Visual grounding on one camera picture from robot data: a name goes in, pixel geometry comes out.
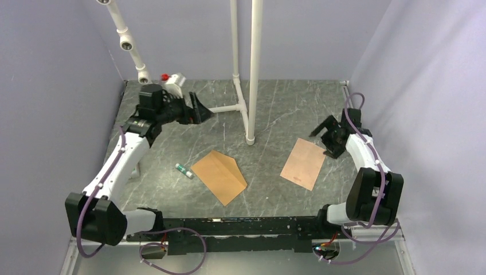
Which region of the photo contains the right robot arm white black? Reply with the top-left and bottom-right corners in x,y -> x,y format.
310,108 -> 404,238

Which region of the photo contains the green white glue stick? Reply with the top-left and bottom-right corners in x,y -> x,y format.
175,163 -> 194,179

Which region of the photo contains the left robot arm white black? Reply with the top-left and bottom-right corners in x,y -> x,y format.
65,84 -> 214,246

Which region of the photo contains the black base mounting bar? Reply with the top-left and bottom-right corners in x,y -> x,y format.
127,216 -> 344,256

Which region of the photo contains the brown paper envelope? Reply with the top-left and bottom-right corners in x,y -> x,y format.
191,150 -> 248,206

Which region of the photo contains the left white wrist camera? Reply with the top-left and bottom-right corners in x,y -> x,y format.
161,73 -> 186,99

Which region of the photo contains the tan letter sheet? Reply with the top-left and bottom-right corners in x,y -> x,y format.
280,138 -> 326,191

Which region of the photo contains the white PVC pipe frame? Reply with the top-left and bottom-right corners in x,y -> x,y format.
91,1 -> 263,145

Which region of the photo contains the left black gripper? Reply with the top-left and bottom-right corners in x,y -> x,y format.
156,91 -> 214,125

